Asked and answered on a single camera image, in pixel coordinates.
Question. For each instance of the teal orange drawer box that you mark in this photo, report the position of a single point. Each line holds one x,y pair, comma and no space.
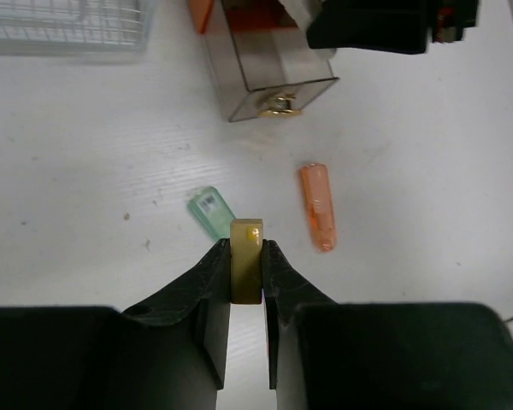
243,16

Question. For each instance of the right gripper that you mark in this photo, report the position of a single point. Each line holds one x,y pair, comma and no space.
391,26

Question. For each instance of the white wire desk organizer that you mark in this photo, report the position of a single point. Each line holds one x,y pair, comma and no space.
61,27

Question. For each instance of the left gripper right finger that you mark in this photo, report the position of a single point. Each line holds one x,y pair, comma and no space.
404,355

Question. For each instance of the yellow eraser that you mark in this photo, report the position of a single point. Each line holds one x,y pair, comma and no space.
246,240

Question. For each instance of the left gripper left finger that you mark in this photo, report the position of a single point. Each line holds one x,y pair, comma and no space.
165,352

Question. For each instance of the green transparent case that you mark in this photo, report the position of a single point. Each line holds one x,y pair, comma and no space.
210,209

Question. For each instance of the orange transparent case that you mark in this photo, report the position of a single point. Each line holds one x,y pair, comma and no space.
318,205

